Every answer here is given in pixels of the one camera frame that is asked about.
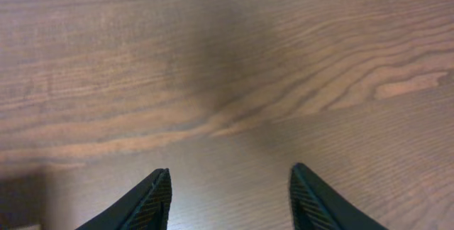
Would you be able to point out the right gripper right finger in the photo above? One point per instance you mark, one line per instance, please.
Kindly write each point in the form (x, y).
(317, 206)

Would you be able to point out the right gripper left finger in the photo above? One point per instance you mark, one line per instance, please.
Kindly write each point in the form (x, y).
(144, 207)

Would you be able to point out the cardboard box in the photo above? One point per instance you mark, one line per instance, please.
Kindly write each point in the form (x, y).
(28, 227)

